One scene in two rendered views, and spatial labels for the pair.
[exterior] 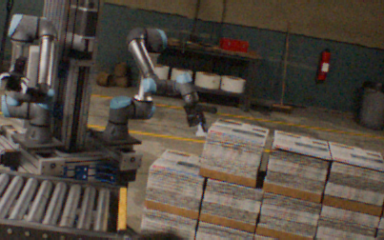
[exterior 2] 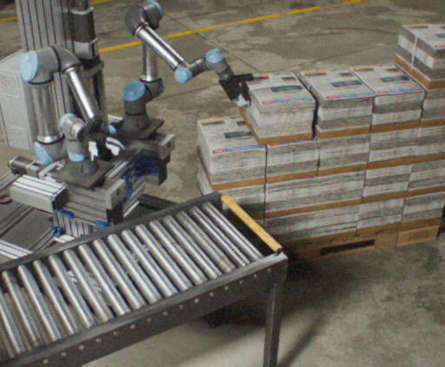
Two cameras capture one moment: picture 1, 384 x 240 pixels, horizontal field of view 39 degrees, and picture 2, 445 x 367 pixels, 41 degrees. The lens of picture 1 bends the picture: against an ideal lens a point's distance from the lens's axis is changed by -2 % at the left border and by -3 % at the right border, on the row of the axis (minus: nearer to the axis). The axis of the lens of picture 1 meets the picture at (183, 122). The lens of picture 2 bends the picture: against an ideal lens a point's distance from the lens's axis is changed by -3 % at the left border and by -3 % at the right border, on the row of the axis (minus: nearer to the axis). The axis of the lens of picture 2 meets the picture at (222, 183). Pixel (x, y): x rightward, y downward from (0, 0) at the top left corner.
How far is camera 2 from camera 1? 1.34 m
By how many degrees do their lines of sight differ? 30
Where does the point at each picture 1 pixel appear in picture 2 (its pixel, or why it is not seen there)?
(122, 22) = not seen: outside the picture
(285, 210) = (341, 148)
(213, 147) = (269, 116)
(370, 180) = (408, 101)
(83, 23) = (85, 28)
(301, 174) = (351, 114)
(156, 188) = (221, 170)
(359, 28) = not seen: outside the picture
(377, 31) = not seen: outside the picture
